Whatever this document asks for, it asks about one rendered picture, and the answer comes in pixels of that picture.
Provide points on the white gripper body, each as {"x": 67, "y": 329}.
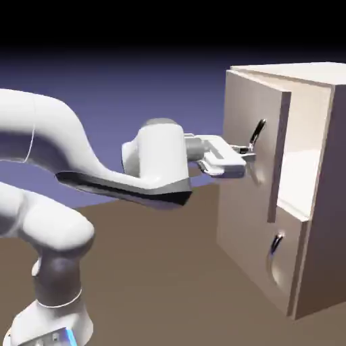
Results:
{"x": 227, "y": 162}

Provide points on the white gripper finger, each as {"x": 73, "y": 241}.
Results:
{"x": 243, "y": 149}
{"x": 248, "y": 156}

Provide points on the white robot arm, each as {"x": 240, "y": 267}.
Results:
{"x": 54, "y": 129}

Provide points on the tall light wood cabinet door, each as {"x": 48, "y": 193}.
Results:
{"x": 243, "y": 108}

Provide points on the light wood cabinet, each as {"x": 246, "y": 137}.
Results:
{"x": 321, "y": 189}

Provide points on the short light wood cabinet door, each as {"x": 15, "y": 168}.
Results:
{"x": 248, "y": 243}

